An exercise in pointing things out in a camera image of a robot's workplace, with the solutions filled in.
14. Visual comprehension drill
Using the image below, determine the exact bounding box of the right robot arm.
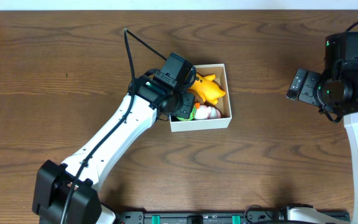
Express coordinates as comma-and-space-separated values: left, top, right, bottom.
287, 31, 358, 223

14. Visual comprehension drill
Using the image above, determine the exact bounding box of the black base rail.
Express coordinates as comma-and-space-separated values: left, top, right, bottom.
114, 204, 351, 224

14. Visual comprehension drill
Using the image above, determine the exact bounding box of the green numbered ball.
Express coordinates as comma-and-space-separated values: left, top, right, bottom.
177, 105, 196, 121

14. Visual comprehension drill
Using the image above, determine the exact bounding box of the yellow rubber figure toy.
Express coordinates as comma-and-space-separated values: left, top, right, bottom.
190, 73, 226, 105

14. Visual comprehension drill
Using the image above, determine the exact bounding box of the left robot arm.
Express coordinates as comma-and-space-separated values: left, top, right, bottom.
32, 53, 196, 223

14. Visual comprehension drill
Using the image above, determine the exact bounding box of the white cardboard box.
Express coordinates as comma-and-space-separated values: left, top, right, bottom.
169, 63, 232, 132

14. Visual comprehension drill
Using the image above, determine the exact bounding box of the white duck toy pink hat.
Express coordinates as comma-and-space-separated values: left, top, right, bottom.
194, 103, 221, 120

